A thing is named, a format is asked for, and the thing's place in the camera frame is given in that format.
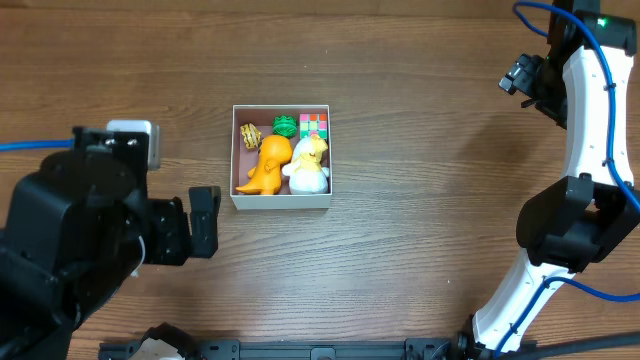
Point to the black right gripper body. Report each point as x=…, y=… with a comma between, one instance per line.
x=523, y=75

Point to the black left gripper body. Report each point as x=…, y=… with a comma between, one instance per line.
x=170, y=232

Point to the gold wheel disc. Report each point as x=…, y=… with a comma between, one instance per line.
x=251, y=136

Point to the orange dinosaur toy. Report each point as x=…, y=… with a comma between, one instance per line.
x=266, y=178

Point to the white duck plush toy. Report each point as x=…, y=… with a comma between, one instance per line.
x=305, y=172

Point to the green wheel disc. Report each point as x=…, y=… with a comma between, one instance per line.
x=285, y=126

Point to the multicolour puzzle cube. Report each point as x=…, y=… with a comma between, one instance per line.
x=313, y=124

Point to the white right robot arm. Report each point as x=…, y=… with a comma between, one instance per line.
x=581, y=84

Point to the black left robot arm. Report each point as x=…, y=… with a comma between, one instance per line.
x=42, y=306

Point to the white cardboard box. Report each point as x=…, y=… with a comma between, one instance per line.
x=242, y=159

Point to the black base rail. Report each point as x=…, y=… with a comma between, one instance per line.
x=169, y=342

